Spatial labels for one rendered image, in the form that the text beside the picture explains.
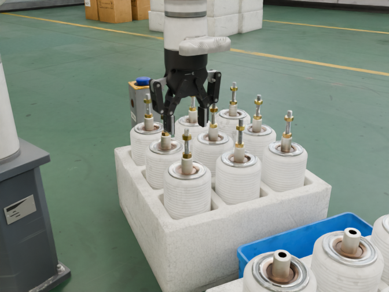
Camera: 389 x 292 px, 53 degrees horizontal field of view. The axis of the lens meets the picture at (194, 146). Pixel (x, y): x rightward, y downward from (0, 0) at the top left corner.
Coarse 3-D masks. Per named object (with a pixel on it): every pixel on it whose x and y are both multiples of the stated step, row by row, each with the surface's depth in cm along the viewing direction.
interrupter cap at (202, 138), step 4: (204, 132) 94; (220, 132) 94; (200, 136) 92; (204, 136) 92; (220, 136) 92; (224, 136) 92; (228, 136) 92; (200, 140) 89; (204, 140) 90; (208, 140) 90; (216, 140) 90; (220, 140) 90; (224, 140) 90; (228, 140) 90; (208, 144) 88; (212, 144) 88; (216, 144) 88; (220, 144) 88
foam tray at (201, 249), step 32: (128, 160) 97; (128, 192) 96; (160, 192) 83; (288, 192) 83; (320, 192) 85; (160, 224) 74; (192, 224) 73; (224, 224) 77; (256, 224) 80; (288, 224) 85; (160, 256) 78; (192, 256) 76; (224, 256) 80; (192, 288) 80
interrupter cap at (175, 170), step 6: (180, 162) 80; (198, 162) 80; (168, 168) 77; (174, 168) 78; (180, 168) 78; (198, 168) 78; (204, 168) 77; (174, 174) 75; (180, 174) 75; (186, 174) 76; (192, 174) 76; (198, 174) 75; (204, 174) 76
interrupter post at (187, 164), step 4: (184, 160) 75; (188, 160) 75; (192, 160) 76; (184, 164) 76; (188, 164) 76; (192, 164) 76; (184, 168) 76; (188, 168) 76; (192, 168) 77; (184, 172) 76; (188, 172) 76
